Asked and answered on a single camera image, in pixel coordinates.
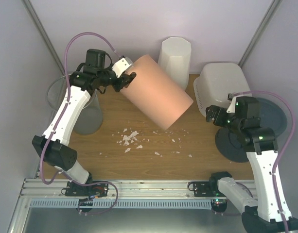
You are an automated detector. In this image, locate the peach plastic waste bin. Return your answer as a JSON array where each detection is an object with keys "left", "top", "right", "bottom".
[{"left": 120, "top": 55, "right": 193, "bottom": 130}]

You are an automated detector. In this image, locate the translucent white plastic tub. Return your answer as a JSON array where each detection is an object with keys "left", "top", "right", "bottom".
[{"left": 193, "top": 62, "right": 250, "bottom": 116}]

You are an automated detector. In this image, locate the white faceted bin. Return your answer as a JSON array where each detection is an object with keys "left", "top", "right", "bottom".
[{"left": 158, "top": 37, "right": 192, "bottom": 90}]

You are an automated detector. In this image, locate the grey translucent bin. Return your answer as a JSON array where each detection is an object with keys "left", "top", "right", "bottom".
[{"left": 46, "top": 76, "right": 103, "bottom": 135}]

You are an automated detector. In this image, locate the dark teal plastic bin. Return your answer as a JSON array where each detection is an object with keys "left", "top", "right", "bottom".
[{"left": 215, "top": 98, "right": 287, "bottom": 163}]

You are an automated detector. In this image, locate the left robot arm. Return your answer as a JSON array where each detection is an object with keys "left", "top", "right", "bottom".
[{"left": 32, "top": 49, "right": 136, "bottom": 196}]

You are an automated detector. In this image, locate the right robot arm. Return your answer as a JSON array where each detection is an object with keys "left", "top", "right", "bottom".
[{"left": 206, "top": 96, "right": 298, "bottom": 233}]

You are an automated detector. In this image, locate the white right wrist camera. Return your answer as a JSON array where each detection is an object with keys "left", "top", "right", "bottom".
[{"left": 227, "top": 93, "right": 236, "bottom": 114}]

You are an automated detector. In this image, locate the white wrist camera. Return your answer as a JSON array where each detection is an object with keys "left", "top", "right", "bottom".
[
  {"left": 112, "top": 56, "right": 133, "bottom": 78},
  {"left": 227, "top": 93, "right": 236, "bottom": 114}
]

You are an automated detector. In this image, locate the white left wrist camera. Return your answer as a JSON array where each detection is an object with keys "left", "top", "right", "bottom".
[{"left": 112, "top": 56, "right": 133, "bottom": 78}]

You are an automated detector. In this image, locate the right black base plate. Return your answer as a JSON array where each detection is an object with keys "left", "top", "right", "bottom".
[{"left": 187, "top": 181, "right": 226, "bottom": 198}]

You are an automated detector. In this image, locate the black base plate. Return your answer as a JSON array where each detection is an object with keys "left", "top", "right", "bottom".
[
  {"left": 61, "top": 182, "right": 109, "bottom": 198},
  {"left": 187, "top": 181, "right": 226, "bottom": 198}
]

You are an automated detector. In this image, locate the left aluminium frame post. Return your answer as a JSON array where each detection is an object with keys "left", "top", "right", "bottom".
[{"left": 21, "top": 0, "right": 64, "bottom": 74}]

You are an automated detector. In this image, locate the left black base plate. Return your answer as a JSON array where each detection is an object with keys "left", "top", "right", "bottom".
[{"left": 61, "top": 182, "right": 109, "bottom": 198}]

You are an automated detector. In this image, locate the aluminium corner frame post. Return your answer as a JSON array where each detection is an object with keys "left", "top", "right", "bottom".
[{"left": 238, "top": 0, "right": 282, "bottom": 68}]

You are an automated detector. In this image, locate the aluminium front rail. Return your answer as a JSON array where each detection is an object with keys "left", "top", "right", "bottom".
[{"left": 19, "top": 178, "right": 282, "bottom": 198}]

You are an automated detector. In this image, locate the grey slotted cable duct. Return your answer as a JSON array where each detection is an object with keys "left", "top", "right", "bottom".
[{"left": 30, "top": 199, "right": 211, "bottom": 210}]

